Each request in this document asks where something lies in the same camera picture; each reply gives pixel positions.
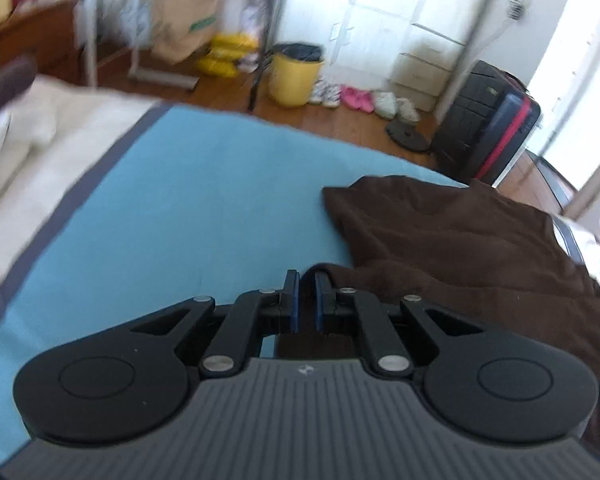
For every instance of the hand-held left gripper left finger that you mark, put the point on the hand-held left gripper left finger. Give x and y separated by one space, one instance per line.
294 305

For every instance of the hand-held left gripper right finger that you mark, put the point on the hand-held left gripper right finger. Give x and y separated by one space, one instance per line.
321 305

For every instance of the dark brown sweater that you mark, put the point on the dark brown sweater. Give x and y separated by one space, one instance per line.
455 250

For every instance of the bed with blue striped sheet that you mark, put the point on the bed with blue striped sheet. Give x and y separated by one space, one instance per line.
180 210

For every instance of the black weight plate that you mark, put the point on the black weight plate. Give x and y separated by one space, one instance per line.
407 135

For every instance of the small white sneakers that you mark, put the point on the small white sneakers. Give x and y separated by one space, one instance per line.
316 92
331 97

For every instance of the grey slipper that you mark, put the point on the grey slipper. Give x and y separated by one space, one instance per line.
385 104
408 110

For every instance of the yellow trash bin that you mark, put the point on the yellow trash bin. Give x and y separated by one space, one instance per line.
292 82

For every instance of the black suitcase with red stripe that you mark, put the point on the black suitcase with red stripe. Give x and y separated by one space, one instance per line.
480 125

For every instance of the black bin liner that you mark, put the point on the black bin liner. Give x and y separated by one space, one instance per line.
300 52

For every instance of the yellow plastic bag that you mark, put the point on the yellow plastic bag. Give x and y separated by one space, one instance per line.
227 55

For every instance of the white wardrobe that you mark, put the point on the white wardrobe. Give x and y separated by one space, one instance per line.
390 15

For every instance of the brown paper bag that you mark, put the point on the brown paper bag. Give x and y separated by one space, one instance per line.
185 20

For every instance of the white plastic bag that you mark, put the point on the white plastic bag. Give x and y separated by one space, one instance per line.
137 17

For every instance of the rolling side desk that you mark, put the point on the rolling side desk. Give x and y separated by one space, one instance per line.
92 25

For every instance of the folded dark brown knit garment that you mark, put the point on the folded dark brown knit garment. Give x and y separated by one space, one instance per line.
5 90

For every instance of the dark red nightstand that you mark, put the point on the dark red nightstand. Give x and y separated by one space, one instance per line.
40 35

